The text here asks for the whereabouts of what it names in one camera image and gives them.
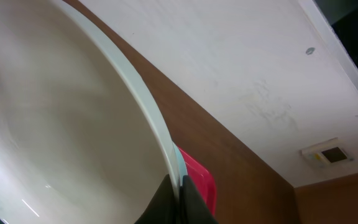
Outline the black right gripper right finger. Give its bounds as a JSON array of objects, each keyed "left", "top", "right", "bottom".
[{"left": 180, "top": 175, "right": 218, "bottom": 224}]

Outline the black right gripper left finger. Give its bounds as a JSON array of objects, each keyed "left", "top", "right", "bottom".
[{"left": 135, "top": 175, "right": 176, "bottom": 224}]

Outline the white plate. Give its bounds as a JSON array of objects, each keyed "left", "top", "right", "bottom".
[{"left": 0, "top": 1, "right": 180, "bottom": 224}]

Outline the light blue plate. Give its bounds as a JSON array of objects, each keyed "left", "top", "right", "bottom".
[{"left": 173, "top": 144, "right": 188, "bottom": 186}]

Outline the red plastic tray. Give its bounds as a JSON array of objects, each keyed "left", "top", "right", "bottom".
[{"left": 178, "top": 147, "right": 217, "bottom": 216}]

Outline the white wall outlet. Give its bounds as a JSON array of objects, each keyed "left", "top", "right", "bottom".
[{"left": 300, "top": 138, "right": 354, "bottom": 168}]

